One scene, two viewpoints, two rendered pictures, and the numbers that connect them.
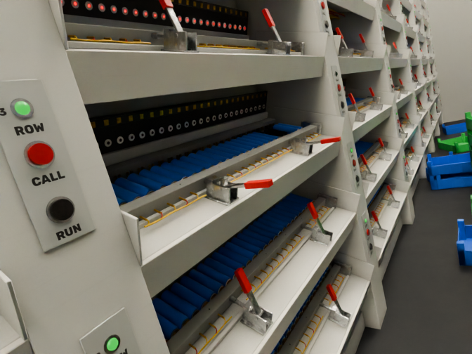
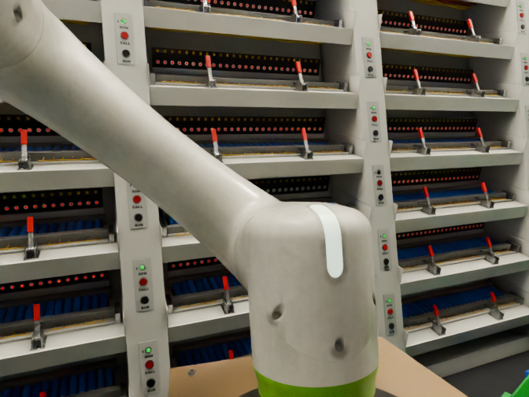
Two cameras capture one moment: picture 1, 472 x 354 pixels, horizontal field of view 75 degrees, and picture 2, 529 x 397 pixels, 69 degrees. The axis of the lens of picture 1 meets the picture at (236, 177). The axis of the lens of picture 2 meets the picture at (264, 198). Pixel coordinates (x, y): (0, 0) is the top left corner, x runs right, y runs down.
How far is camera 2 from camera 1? 71 cm
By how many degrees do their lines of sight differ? 32
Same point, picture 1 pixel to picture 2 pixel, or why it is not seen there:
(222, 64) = (238, 168)
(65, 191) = (141, 212)
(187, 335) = (188, 296)
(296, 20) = (352, 128)
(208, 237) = (201, 249)
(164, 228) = (183, 239)
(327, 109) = (363, 198)
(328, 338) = not seen: hidden behind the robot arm
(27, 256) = (125, 228)
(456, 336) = not seen: outside the picture
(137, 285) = (157, 253)
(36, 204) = (131, 213)
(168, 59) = not seen: hidden behind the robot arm
